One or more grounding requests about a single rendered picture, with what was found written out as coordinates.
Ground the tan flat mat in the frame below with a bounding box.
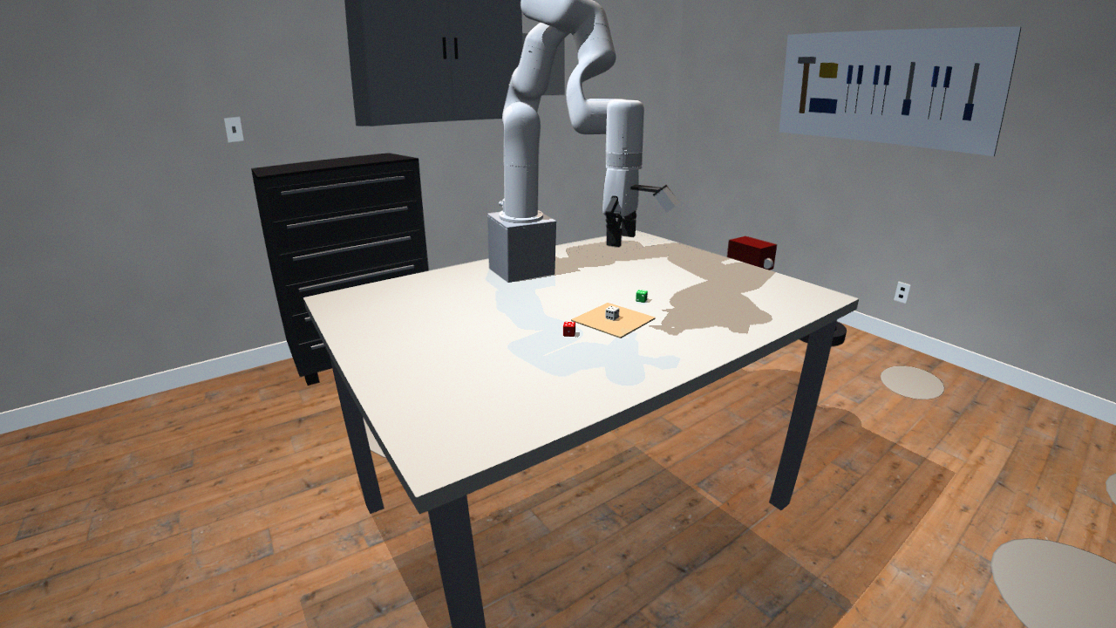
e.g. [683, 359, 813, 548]
[571, 303, 655, 338]

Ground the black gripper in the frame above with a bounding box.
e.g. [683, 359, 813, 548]
[603, 165, 642, 248]

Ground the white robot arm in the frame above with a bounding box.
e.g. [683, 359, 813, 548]
[499, 0, 644, 223]

